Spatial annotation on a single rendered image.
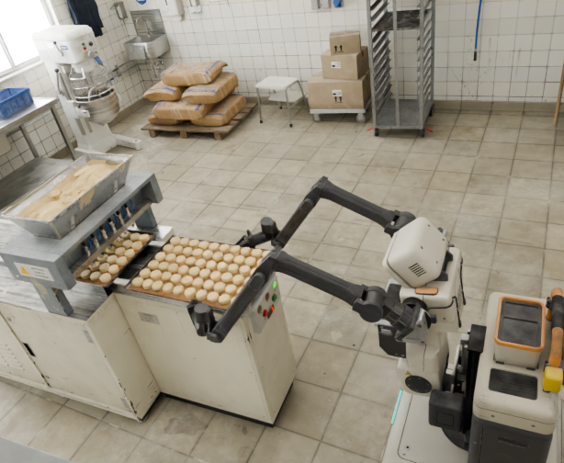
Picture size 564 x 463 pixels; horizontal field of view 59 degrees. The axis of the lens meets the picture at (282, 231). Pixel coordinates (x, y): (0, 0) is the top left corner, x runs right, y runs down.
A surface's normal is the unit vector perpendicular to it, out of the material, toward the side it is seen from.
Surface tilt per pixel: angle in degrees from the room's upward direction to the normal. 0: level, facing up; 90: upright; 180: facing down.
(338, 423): 0
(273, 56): 90
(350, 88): 88
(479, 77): 90
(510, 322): 0
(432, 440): 0
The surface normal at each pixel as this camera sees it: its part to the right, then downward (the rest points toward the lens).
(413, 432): -0.16, -0.81
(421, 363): -0.40, 0.58
